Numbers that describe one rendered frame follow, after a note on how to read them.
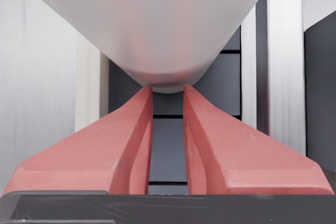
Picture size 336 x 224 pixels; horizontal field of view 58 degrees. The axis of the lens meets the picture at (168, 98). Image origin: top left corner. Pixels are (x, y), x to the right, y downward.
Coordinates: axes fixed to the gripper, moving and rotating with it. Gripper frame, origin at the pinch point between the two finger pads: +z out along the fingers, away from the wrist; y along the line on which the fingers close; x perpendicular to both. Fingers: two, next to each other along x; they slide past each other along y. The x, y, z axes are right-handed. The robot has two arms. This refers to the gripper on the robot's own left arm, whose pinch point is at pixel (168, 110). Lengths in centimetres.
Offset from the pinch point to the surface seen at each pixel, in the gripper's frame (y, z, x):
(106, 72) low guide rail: 3.2, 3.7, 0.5
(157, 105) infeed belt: 0.6, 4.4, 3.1
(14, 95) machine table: 11.7, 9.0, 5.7
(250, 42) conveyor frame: -4.9, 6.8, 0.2
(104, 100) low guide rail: 3.2, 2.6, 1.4
